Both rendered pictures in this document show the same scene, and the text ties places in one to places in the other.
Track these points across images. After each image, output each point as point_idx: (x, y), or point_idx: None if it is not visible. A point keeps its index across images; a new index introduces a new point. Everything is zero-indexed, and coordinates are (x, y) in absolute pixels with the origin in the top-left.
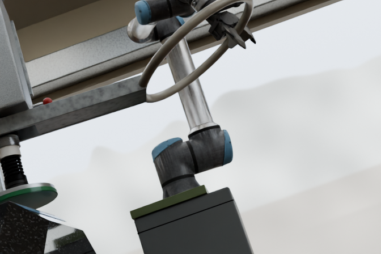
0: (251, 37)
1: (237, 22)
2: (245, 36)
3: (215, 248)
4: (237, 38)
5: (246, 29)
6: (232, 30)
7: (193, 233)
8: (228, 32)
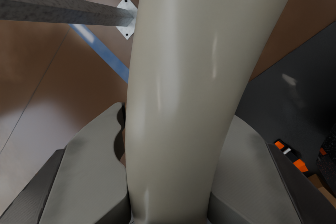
0: (121, 116)
1: (219, 145)
2: (123, 154)
3: None
4: (246, 123)
5: (90, 156)
6: (251, 189)
7: (209, 221)
8: (312, 188)
